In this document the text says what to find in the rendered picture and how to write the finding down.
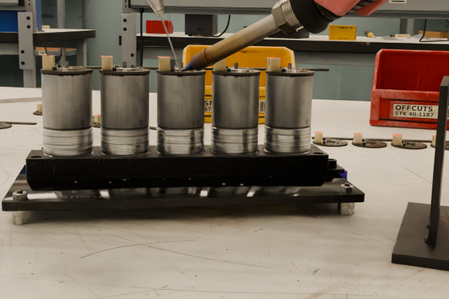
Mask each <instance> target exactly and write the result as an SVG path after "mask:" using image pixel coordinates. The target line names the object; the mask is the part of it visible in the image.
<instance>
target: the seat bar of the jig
mask: <svg viewBox="0 0 449 299"><path fill-rule="evenodd" d="M263 148H264V147H263V144H258V153H255V154H250V155H241V156H233V155H224V154H216V153H214V152H211V151H210V150H211V148H210V145H204V153H203V154H199V155H195V156H168V155H163V154H159V153H156V150H157V149H156V145H150V150H149V151H150V153H149V154H146V155H142V156H132V157H116V156H106V155H103V154H101V147H100V146H94V150H93V151H94V153H93V154H90V155H88V156H81V157H74V158H57V157H50V156H45V155H44V154H43V147H42V148H41V149H32V150H31V151H30V153H29V155H28V156H27V157H26V159H25V165H26V180H40V179H78V178H151V177H188V176H261V175H298V174H328V165H329V155H328V154H327V153H325V152H324V151H323V150H321V149H319V148H318V147H317V146H315V145H313V144H312V143H311V146H310V152H309V153H306V154H293V155H290V154H274V153H270V152H266V151H264V150H263Z"/></svg>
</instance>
